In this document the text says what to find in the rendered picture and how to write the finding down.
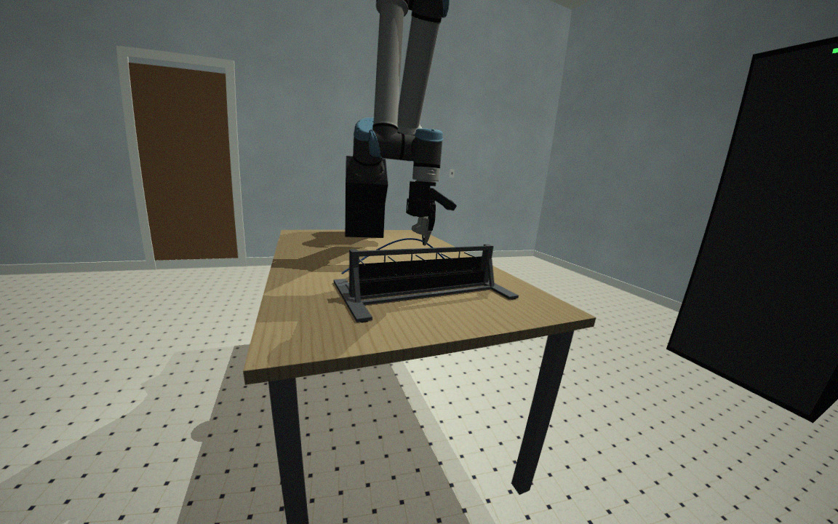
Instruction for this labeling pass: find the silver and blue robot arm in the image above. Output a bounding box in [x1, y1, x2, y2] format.
[349, 0, 450, 182]

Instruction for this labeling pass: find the black free-standing rack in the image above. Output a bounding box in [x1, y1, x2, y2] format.
[334, 244, 519, 323]

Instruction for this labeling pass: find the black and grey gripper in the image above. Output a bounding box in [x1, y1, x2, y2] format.
[406, 181, 436, 245]

